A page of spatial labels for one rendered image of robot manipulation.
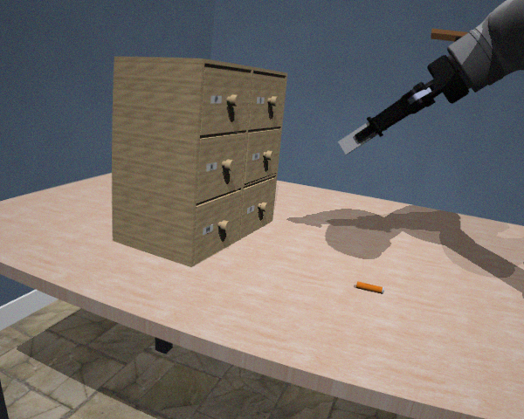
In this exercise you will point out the tan wooden drawer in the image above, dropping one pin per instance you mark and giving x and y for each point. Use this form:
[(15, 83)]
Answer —
[(215, 172), (263, 89), (211, 215), (257, 205), (225, 99), (259, 161)]

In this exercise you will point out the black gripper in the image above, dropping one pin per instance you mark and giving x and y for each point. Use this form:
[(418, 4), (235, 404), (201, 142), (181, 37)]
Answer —
[(446, 80)]

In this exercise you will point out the dark brown wooden chest of drawers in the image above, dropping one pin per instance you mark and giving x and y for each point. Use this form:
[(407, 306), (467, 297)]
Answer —
[(157, 107)]

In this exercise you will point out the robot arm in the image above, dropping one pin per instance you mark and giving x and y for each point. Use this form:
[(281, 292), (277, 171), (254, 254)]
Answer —
[(482, 55)]

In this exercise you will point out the orange-brown cylinder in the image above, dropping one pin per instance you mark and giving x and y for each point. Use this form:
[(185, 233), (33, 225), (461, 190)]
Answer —
[(368, 287)]

